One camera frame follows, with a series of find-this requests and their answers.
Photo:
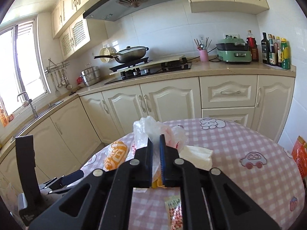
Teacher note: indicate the green electric cooker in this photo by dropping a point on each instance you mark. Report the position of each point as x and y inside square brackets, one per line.
[233, 50]

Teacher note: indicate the pink checkered tablecloth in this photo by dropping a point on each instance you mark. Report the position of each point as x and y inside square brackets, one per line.
[277, 186]

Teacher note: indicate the cream cabinets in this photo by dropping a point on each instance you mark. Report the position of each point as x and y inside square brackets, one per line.
[67, 136]
[69, 26]

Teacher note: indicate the frying pan with lid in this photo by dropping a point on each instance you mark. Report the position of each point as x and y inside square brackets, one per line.
[126, 55]

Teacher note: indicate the cream lower cabinets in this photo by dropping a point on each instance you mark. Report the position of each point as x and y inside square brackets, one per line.
[67, 136]

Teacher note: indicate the kitchen faucet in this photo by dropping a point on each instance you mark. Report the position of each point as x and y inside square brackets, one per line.
[27, 102]

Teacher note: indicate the white tissue paper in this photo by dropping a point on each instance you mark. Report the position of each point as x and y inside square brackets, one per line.
[200, 157]

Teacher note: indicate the upper cream cabinets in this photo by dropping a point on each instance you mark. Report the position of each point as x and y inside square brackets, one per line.
[69, 26]

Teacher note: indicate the dark sauce bottle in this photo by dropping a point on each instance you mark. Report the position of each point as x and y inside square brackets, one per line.
[265, 49]

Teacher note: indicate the red white sachet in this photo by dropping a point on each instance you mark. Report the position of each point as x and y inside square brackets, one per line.
[173, 208]

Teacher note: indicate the large clear plastic bag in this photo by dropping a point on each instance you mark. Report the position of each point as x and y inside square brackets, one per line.
[148, 129]

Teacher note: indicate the green yellow bottle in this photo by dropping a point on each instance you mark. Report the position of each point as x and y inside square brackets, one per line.
[285, 62]

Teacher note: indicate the red liquid bottle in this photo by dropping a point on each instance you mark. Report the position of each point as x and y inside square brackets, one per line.
[252, 44]

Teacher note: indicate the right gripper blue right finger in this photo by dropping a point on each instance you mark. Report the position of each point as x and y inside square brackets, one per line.
[169, 171]

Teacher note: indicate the gas stove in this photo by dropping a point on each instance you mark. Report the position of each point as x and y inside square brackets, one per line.
[146, 70]

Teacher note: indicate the hanging utensil rack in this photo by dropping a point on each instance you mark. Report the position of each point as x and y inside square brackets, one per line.
[58, 75]

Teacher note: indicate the white orange plastic bag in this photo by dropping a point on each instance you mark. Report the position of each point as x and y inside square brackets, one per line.
[117, 153]

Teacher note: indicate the pink utensil cup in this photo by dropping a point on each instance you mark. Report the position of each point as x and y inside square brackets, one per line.
[203, 55]

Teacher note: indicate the steel stock pot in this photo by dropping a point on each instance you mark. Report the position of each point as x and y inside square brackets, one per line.
[91, 75]

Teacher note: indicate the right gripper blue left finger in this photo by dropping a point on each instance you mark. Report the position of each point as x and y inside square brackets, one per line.
[143, 173]

